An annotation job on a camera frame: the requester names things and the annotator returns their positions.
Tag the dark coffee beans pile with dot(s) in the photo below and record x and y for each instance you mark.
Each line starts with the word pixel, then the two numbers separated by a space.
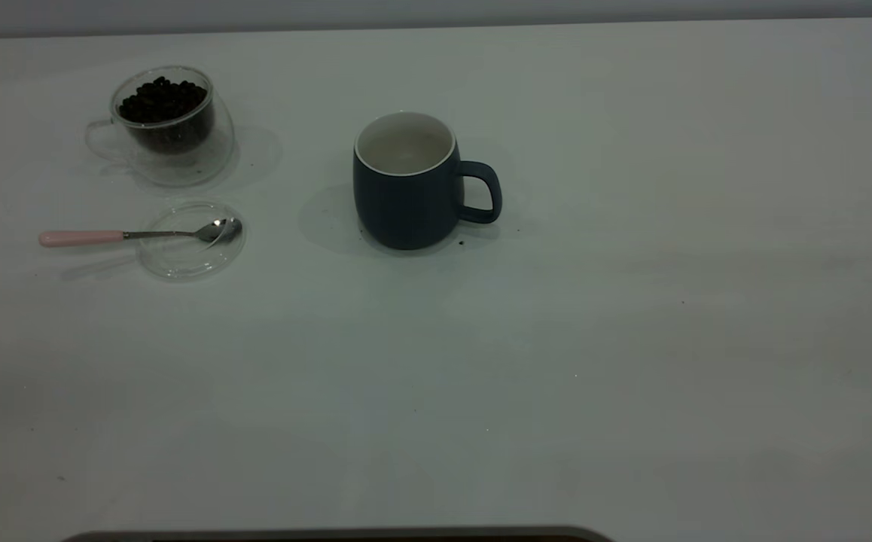
pixel 161 102

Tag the dark grey ceramic mug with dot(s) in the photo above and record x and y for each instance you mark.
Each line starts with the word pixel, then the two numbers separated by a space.
pixel 402 211

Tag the clear glass lid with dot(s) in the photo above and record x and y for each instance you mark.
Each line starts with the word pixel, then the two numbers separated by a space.
pixel 187 263

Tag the clear double wall glass cup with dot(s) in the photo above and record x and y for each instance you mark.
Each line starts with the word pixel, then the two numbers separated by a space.
pixel 180 169

